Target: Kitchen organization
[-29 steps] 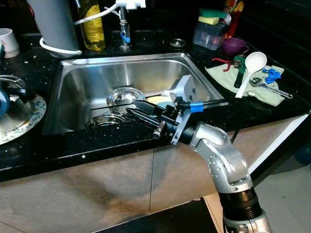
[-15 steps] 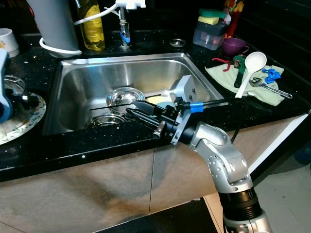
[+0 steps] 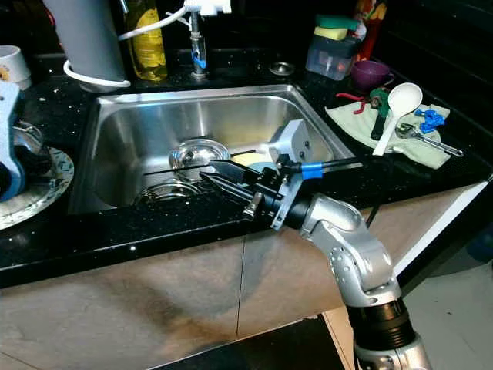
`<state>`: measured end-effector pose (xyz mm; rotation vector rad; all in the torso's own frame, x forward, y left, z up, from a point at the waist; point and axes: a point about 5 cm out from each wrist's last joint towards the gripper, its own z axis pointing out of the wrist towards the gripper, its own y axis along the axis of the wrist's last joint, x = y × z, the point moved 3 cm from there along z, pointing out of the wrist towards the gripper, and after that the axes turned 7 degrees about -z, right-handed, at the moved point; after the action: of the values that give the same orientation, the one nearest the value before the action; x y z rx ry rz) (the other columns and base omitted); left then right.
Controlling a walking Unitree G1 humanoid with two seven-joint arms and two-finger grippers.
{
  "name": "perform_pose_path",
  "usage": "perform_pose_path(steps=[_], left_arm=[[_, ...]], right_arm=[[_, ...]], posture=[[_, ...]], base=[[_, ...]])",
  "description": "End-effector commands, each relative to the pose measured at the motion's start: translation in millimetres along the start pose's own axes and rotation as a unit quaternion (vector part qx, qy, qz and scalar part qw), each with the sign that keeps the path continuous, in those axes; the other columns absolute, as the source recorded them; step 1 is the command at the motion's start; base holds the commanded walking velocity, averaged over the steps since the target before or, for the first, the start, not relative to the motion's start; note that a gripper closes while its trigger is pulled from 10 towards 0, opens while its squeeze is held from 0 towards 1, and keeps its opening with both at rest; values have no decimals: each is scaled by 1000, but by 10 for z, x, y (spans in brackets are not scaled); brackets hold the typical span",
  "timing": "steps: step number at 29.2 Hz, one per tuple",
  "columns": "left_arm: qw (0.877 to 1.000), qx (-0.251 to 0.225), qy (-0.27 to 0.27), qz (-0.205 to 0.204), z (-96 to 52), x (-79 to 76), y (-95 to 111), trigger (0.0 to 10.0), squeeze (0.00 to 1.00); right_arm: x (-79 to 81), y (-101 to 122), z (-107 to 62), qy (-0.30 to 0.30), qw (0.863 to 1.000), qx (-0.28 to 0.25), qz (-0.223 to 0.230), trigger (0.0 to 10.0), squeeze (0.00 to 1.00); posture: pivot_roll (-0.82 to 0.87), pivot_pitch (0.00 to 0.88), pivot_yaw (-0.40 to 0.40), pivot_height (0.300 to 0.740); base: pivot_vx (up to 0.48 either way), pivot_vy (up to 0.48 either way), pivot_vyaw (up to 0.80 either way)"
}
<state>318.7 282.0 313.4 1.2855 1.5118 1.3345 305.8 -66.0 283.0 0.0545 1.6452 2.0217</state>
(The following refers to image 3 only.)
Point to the white ladle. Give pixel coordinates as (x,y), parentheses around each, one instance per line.
(404,99)

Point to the steel pot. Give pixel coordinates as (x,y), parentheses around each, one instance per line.
(29,131)

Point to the purple cup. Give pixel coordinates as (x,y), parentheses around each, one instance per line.
(371,75)

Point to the yellow green sponge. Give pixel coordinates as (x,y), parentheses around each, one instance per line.
(335,27)

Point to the steel spoon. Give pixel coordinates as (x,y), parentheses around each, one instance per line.
(435,143)

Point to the green kitchen tool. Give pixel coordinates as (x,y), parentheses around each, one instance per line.
(380,112)

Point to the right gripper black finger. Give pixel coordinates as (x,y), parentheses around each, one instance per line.
(233,191)
(245,171)

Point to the black chopstick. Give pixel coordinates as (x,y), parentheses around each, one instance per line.
(185,169)

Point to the grey cylinder water filter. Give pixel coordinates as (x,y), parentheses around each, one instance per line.
(85,35)

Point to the small steel bowl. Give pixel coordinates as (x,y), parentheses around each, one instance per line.
(199,154)

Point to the round metal sink plug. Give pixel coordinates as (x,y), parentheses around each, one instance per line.
(281,68)

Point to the white printed cup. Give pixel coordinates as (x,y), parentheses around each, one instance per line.
(11,65)

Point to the patterned white plate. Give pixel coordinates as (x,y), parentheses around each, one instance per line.
(38,199)

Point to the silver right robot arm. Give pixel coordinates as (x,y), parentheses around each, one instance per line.
(354,254)

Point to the stainless steel sink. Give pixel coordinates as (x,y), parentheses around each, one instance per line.
(162,123)

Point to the red kitchen tool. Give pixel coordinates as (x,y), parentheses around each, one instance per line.
(350,99)

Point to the clear plastic container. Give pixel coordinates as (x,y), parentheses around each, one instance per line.
(330,60)

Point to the blue plastic clip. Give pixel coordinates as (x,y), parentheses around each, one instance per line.
(430,119)

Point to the dark open door white edge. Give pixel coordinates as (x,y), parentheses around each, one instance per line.
(451,231)

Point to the red bottle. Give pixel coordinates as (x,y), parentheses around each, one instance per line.
(370,27)

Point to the white faucet head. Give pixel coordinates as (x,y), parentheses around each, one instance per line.
(209,6)

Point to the pale green cloth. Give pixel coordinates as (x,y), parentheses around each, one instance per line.
(358,131)

